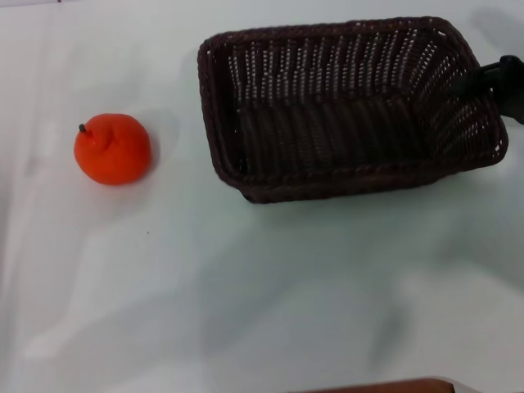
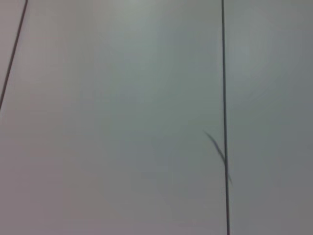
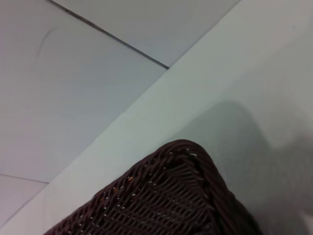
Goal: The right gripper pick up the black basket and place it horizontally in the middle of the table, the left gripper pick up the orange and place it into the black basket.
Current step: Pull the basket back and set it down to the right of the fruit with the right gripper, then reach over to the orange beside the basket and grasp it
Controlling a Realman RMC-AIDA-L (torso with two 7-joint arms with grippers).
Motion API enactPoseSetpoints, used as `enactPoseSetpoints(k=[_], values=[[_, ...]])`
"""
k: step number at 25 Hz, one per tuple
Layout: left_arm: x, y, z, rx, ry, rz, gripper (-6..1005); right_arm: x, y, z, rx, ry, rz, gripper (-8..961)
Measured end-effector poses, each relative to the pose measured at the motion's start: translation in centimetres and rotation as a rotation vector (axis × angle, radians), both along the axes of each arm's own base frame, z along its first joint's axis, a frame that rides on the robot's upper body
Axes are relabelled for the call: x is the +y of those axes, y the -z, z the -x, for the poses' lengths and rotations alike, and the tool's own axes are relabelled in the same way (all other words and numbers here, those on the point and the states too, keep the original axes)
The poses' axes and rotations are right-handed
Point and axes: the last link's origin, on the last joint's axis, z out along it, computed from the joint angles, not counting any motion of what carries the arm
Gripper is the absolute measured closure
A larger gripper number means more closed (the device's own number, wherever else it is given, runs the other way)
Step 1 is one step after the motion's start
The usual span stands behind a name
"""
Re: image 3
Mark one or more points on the black woven rectangular basket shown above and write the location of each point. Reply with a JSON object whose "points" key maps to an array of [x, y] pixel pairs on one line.
{"points": [[159, 200]]}

